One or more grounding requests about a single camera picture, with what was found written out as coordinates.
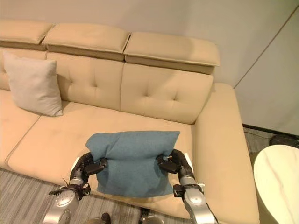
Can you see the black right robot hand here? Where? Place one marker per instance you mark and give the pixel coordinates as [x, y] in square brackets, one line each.
[175, 163]

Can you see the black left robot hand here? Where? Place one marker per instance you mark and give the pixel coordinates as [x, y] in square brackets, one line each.
[90, 166]

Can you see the teal blue cushion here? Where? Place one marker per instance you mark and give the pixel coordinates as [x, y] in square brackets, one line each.
[134, 162]

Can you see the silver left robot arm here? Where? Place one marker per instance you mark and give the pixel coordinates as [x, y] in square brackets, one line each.
[63, 202]

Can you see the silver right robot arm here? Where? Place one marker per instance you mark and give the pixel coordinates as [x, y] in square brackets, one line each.
[195, 200]

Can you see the beige leather sofa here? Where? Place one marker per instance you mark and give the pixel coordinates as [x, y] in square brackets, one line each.
[130, 93]

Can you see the grey striped carpet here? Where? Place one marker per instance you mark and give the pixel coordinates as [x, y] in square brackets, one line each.
[25, 198]

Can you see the light grey cushion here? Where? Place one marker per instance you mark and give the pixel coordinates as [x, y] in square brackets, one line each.
[32, 86]

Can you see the white marble round table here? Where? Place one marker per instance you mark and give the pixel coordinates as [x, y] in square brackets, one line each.
[279, 184]

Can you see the black round floor device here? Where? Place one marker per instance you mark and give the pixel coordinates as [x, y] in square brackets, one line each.
[283, 140]

